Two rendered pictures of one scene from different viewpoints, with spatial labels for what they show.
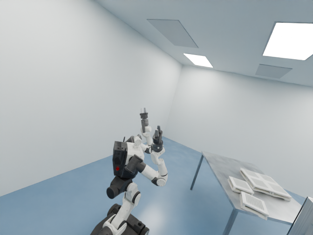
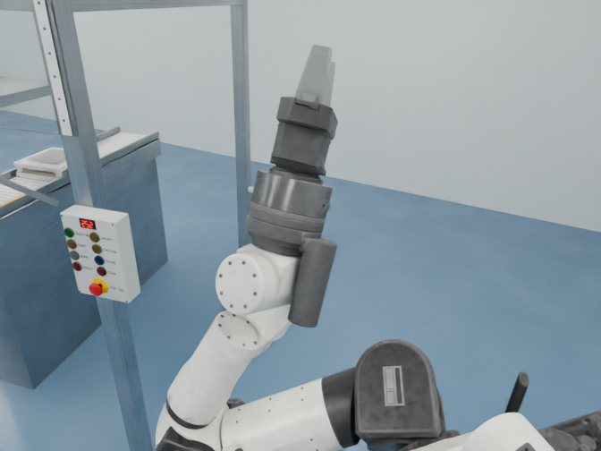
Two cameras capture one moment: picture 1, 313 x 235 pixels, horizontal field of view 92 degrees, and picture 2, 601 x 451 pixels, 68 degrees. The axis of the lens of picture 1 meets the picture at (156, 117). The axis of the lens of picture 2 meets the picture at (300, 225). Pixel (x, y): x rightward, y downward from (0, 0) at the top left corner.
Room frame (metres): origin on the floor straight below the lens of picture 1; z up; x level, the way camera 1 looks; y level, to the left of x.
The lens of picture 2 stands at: (1.62, -0.07, 1.70)
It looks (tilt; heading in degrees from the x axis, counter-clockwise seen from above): 28 degrees down; 178
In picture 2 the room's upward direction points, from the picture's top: 2 degrees clockwise
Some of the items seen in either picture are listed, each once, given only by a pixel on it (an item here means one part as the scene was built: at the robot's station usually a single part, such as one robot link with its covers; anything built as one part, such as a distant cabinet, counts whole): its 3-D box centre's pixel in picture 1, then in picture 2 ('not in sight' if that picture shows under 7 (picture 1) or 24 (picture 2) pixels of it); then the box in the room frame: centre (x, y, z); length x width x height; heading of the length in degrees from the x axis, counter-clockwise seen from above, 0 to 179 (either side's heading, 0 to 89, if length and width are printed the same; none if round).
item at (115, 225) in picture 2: not in sight; (102, 254); (0.53, -0.58, 1.02); 0.17 x 0.06 x 0.26; 73
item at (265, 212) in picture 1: (253, 202); not in sight; (1.53, -1.30, 0.96); 0.25 x 0.24 x 0.02; 67
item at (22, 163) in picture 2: not in sight; (55, 158); (-0.45, -1.17, 0.95); 0.25 x 0.24 x 0.02; 73
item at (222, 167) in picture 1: (247, 180); not in sight; (2.19, -1.62, 0.88); 1.50 x 1.10 x 0.04; 0
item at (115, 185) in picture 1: (120, 183); not in sight; (1.36, 0.18, 0.89); 0.28 x 0.13 x 0.18; 153
